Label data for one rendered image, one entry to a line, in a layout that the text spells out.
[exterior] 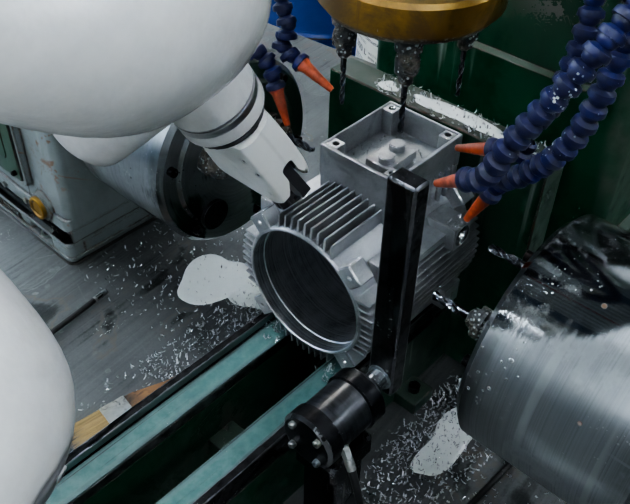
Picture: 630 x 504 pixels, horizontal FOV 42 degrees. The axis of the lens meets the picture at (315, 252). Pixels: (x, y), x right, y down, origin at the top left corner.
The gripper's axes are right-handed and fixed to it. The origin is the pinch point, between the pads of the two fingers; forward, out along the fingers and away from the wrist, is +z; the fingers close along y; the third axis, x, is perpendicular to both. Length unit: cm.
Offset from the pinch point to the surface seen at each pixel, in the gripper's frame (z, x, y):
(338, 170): 0.2, 4.9, 3.7
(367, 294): 3.2, -4.1, 13.6
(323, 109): 52, 29, -40
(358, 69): 5.7, 18.8, -6.2
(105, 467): 1.6, -33.7, 2.2
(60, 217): 15.6, -16.6, -38.7
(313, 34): 140, 85, -127
